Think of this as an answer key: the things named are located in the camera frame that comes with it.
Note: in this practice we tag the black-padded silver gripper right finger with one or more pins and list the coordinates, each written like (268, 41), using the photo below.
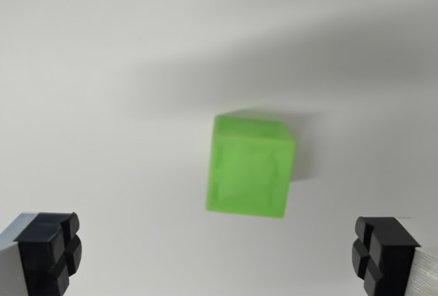
(393, 255)

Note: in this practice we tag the black-padded silver gripper left finger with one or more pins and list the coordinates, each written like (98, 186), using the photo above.
(37, 251)

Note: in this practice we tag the green embossed plastic cube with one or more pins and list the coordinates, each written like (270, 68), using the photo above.
(250, 173)

